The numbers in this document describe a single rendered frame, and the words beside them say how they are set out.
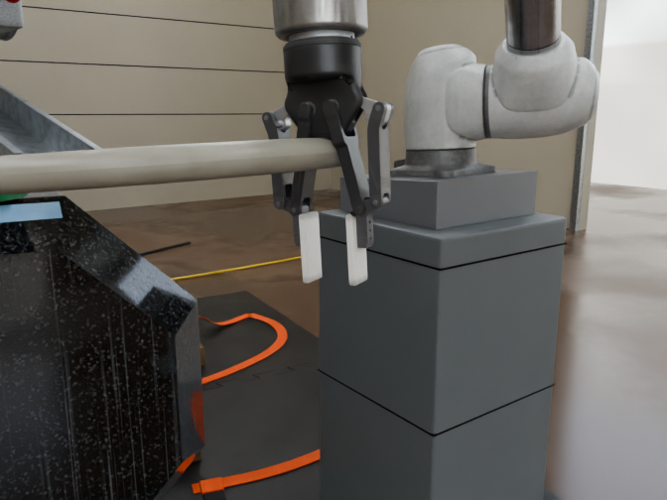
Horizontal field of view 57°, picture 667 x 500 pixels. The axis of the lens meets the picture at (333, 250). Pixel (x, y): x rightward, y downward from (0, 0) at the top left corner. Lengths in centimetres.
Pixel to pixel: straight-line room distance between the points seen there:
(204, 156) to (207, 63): 696
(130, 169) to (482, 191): 93
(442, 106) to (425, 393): 59
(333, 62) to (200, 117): 682
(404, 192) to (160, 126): 604
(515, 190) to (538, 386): 45
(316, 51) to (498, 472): 113
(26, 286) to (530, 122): 101
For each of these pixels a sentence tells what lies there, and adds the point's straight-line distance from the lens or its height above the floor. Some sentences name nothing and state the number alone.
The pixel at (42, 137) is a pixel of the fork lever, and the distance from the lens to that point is 111.
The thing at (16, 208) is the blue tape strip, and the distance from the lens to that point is 128.
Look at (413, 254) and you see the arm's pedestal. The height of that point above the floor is 76.
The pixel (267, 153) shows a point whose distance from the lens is 53.
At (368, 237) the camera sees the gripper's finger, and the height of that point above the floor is 91.
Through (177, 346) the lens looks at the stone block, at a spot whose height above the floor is 55.
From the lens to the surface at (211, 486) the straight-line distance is 176.
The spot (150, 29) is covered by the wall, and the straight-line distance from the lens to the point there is 724.
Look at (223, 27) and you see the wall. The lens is 760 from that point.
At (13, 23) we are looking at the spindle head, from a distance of 128.
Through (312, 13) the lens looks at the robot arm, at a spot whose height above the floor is 111.
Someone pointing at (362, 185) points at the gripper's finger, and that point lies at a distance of 60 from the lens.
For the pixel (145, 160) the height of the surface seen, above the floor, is 99.
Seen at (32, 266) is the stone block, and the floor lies 76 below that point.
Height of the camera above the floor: 103
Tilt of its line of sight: 13 degrees down
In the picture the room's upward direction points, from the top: straight up
